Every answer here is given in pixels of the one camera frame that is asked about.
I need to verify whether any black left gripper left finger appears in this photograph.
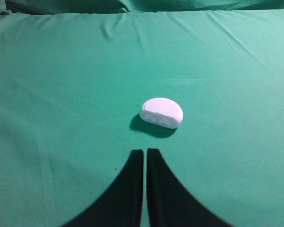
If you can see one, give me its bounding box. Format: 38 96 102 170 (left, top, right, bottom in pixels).
64 149 144 227

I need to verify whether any green table cloth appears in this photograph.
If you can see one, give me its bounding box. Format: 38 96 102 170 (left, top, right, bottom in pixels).
0 9 284 227

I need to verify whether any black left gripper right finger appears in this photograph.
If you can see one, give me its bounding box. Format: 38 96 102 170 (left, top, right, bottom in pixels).
146 148 230 227

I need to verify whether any white earphone case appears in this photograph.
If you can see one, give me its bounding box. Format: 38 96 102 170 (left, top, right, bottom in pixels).
139 97 184 129

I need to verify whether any green backdrop cloth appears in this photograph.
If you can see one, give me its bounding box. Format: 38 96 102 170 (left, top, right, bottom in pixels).
0 0 284 15

